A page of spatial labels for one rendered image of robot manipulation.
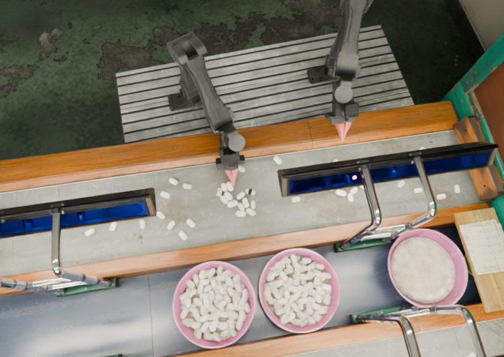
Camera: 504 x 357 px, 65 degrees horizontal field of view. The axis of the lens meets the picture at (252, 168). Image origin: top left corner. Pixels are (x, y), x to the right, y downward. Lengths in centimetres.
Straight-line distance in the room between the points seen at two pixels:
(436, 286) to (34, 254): 137
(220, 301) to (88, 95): 166
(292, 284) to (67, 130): 168
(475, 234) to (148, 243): 112
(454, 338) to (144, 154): 122
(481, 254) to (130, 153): 128
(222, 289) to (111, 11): 212
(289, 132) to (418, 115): 51
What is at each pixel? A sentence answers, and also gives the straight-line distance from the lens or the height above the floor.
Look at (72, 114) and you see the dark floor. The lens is 260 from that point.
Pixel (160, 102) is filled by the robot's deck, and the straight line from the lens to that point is 170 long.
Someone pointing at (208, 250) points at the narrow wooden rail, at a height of 76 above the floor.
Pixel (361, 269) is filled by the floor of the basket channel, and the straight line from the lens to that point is 150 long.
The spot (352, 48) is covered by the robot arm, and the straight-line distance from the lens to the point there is 136.
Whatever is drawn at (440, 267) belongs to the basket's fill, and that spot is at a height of 73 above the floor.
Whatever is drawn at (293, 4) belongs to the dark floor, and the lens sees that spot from 290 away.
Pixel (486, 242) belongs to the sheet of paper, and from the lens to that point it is 158.
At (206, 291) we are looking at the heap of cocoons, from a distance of 137.
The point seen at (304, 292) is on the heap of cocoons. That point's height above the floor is 73.
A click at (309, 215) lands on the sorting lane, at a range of 143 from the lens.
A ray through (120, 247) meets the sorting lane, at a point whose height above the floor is 74.
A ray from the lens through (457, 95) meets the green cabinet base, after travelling 174.
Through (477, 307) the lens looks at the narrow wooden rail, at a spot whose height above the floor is 76.
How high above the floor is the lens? 211
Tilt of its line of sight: 70 degrees down
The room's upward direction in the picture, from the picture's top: 3 degrees clockwise
